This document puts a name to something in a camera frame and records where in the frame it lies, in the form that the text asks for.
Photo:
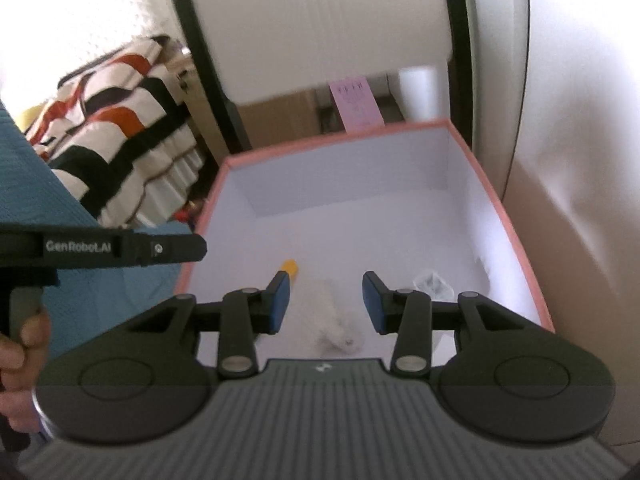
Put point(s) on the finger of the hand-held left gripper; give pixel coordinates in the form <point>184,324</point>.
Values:
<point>180,249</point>

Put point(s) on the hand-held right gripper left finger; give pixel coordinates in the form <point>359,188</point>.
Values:
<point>280,302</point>

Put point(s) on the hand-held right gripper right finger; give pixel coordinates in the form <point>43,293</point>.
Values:
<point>372,302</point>

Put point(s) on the white fluffy hair clip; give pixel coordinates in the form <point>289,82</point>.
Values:
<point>330,330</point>

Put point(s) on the white charger adapter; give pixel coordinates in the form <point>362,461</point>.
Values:
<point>432,280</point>

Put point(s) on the pink cardboard box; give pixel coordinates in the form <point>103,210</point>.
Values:
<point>350,185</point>

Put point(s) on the person's left hand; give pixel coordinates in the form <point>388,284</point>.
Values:
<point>20,375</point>

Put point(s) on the blue textured chair cover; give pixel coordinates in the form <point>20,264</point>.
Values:
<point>50,200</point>

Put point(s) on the striped orange black bed blanket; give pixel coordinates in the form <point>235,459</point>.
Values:
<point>110,125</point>

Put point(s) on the white folding chair black frame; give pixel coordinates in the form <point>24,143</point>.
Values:
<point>325,20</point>

